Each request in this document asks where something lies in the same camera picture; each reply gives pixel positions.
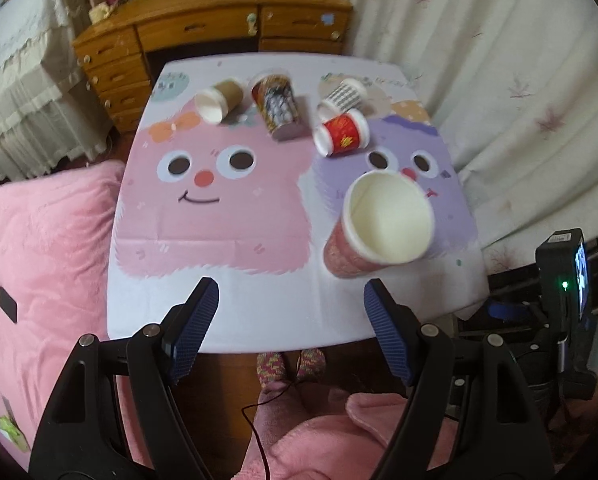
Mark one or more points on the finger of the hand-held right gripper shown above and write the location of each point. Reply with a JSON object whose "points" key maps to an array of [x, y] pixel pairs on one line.
{"points": [[505, 311]]}

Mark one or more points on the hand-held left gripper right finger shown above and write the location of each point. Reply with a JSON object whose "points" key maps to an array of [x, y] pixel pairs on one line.
{"points": [[386, 331]]}

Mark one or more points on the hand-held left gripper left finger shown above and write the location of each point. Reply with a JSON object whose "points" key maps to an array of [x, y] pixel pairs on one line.
{"points": [[195, 327]]}

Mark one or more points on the pink paper cup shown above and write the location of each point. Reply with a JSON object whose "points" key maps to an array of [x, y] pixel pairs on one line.
{"points": [[379, 220]]}

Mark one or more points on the brown paper cup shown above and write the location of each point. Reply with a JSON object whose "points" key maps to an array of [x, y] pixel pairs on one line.
{"points": [[221, 99]]}

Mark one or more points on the red black patterned paper cup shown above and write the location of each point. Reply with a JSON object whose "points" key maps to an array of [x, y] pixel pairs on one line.
{"points": [[278, 105]]}

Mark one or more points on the white checked paper cup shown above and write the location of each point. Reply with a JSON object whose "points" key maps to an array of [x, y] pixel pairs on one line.
{"points": [[346, 94]]}

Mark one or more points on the person's foot in patterned sock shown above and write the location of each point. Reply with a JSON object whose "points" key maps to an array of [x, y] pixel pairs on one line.
{"points": [[271, 367], [311, 361]]}

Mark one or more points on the cartoon printed tablecloth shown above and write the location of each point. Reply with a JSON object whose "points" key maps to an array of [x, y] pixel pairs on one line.
{"points": [[229, 220]]}

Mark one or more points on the person's pink fleece clothing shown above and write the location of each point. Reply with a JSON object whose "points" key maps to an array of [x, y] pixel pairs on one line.
{"points": [[329, 435]]}

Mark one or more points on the pink fleece blanket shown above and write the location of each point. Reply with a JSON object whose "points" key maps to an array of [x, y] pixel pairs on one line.
{"points": [[44, 260]]}

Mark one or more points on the black phone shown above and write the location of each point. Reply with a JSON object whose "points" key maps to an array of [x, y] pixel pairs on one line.
{"points": [[8, 304]]}

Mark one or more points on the green yellow packet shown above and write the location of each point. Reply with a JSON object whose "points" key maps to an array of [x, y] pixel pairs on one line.
{"points": [[10, 425]]}

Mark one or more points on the white floral curtain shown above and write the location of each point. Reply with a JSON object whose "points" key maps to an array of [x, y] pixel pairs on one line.
{"points": [[504, 60]]}

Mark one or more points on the wooden desk with drawers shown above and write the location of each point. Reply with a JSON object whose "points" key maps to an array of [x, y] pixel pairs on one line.
{"points": [[189, 27]]}

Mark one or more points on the white frilled bed cover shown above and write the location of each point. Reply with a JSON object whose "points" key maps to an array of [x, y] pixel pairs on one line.
{"points": [[24, 70]]}

